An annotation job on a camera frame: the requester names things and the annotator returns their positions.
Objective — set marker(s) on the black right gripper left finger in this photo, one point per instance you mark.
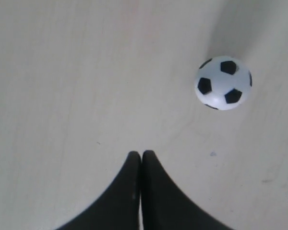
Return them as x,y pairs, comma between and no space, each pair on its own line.
118,206

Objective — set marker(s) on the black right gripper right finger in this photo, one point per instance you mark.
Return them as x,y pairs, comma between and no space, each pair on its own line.
165,206

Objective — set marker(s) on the black and white soccer ball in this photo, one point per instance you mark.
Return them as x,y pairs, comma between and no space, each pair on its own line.
223,83

